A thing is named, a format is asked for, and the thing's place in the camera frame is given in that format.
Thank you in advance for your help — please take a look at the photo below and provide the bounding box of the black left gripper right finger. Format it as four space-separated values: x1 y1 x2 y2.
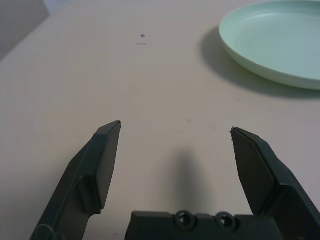
229 126 320 240

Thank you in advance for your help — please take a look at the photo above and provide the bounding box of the mint green plate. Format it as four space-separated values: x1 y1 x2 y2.
218 0 320 91

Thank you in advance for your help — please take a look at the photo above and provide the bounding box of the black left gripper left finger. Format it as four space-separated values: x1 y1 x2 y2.
29 120 122 240

